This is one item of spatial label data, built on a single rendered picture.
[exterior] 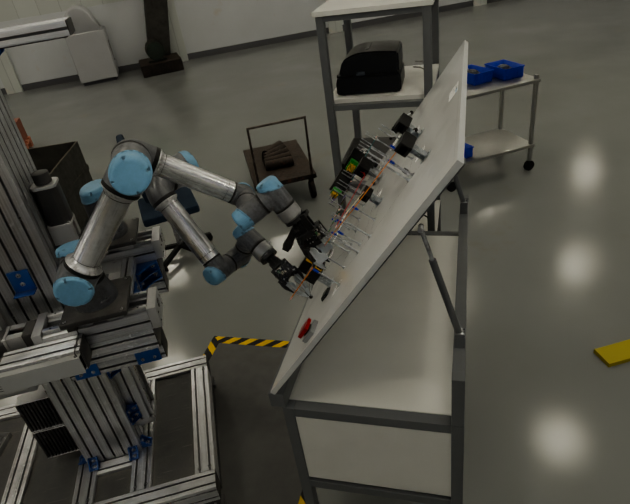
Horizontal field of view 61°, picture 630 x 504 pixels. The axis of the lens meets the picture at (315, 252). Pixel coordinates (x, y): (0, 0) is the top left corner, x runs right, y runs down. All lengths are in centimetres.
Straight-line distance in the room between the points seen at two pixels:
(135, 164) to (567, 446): 222
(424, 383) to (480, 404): 104
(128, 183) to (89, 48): 1010
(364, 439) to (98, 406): 119
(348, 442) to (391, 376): 27
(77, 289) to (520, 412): 212
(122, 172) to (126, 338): 69
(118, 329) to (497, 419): 183
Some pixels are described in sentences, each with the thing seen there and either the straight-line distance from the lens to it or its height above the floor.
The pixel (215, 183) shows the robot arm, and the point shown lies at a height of 150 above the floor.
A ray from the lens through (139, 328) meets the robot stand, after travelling 201.
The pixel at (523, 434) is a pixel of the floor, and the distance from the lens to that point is 283.
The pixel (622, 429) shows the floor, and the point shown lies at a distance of 296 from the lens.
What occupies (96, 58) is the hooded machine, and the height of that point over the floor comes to 46.
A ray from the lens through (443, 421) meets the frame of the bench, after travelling 180.
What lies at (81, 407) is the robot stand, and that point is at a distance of 254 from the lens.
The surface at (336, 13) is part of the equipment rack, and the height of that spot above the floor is 184.
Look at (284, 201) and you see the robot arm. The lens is 170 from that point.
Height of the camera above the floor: 219
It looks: 32 degrees down
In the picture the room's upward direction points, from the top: 9 degrees counter-clockwise
